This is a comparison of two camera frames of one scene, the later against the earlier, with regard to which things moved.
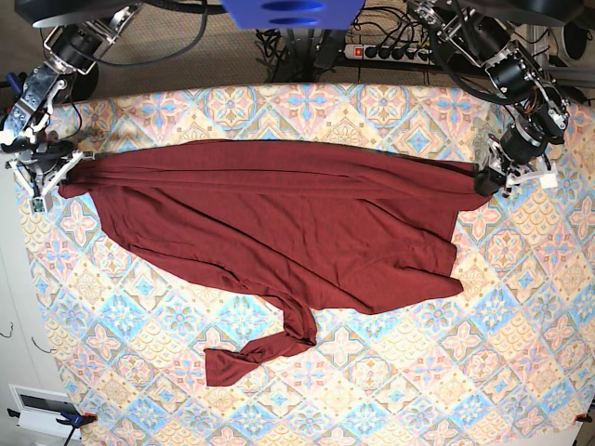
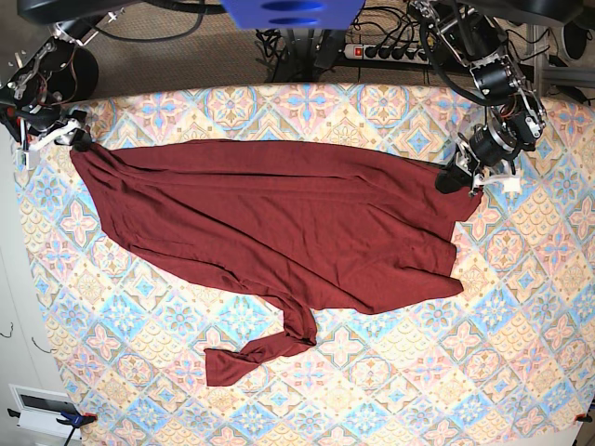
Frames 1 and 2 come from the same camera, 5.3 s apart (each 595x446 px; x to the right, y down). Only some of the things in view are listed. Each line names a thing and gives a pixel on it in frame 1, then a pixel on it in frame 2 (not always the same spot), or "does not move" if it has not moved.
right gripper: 503,171 to 449,179
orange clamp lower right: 583,417 does not move
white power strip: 391,54 does not move
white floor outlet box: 39,410 does not move
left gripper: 39,169 to 51,132
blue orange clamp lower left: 70,418 does not move
